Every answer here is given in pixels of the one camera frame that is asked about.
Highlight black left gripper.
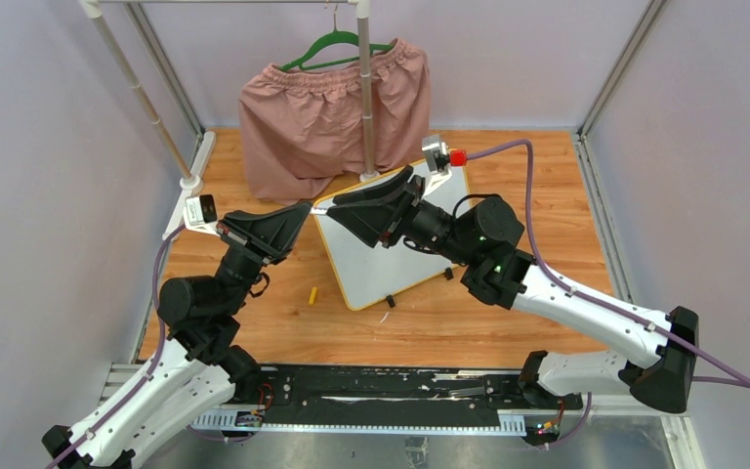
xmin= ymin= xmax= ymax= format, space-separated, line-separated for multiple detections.
xmin=217 ymin=201 xmax=313 ymax=315

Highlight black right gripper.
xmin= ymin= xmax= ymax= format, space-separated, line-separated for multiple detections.
xmin=326 ymin=166 xmax=476 ymax=269

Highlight yellow framed whiteboard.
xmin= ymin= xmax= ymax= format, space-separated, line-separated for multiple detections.
xmin=314 ymin=167 xmax=471 ymax=311

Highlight yellow marker cap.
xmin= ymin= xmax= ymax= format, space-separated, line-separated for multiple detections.
xmin=308 ymin=286 xmax=318 ymax=306

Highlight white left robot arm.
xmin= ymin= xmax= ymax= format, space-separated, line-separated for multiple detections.
xmin=42 ymin=195 xmax=313 ymax=468

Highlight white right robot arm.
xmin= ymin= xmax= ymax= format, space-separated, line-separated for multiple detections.
xmin=326 ymin=167 xmax=699 ymax=414

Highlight metal whiteboard stand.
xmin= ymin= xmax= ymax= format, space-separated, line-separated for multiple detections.
xmin=384 ymin=267 xmax=455 ymax=309

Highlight white clothes rack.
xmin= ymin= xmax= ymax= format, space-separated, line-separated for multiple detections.
xmin=78 ymin=0 xmax=379 ymax=240

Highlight pink shorts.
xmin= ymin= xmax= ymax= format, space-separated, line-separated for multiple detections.
xmin=237 ymin=39 xmax=432 ymax=205

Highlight green clothes hanger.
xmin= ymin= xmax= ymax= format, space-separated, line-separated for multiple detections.
xmin=277 ymin=14 xmax=396 ymax=74

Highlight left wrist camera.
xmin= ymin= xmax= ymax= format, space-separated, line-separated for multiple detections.
xmin=183 ymin=194 xmax=219 ymax=235

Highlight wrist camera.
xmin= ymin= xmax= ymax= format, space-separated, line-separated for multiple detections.
xmin=421 ymin=134 xmax=452 ymax=198
xmin=183 ymin=194 xmax=219 ymax=235

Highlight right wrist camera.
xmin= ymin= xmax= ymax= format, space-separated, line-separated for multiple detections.
xmin=421 ymin=134 xmax=452 ymax=198

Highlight aluminium cage frame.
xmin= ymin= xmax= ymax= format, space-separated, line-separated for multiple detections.
xmin=146 ymin=1 xmax=648 ymax=367

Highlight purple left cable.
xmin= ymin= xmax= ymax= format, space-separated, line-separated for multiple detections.
xmin=45 ymin=223 xmax=188 ymax=469

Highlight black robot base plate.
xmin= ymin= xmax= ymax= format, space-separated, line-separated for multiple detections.
xmin=100 ymin=363 xmax=681 ymax=436

